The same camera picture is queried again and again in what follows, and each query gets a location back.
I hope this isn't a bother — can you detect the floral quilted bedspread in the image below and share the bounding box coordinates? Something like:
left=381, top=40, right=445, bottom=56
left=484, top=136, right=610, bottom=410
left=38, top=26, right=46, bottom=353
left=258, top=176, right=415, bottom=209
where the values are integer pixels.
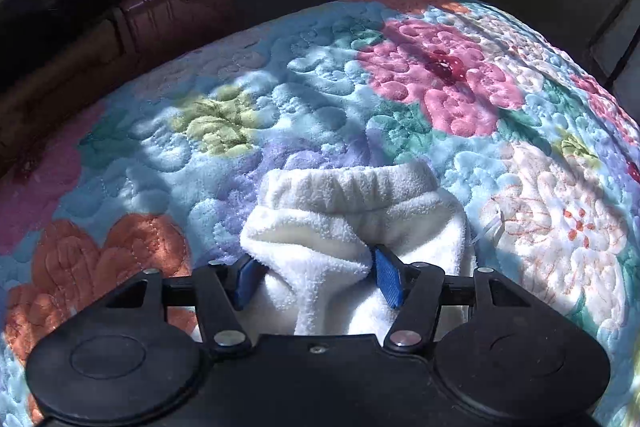
left=0, top=0, right=640, bottom=427

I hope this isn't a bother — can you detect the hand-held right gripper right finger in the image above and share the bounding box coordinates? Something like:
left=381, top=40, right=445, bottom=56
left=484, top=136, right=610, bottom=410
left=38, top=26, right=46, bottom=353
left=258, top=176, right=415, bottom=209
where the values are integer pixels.
left=372, top=244, right=528, bottom=350

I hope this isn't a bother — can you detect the white fleece jacket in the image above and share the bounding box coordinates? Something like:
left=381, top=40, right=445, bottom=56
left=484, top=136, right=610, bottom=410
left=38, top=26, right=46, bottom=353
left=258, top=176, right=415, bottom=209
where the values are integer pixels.
left=239, top=159, right=476, bottom=338

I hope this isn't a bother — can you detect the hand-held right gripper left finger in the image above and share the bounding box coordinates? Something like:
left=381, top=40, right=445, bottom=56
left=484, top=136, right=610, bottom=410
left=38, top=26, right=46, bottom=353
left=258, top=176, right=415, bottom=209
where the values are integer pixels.
left=107, top=254, right=266, bottom=350

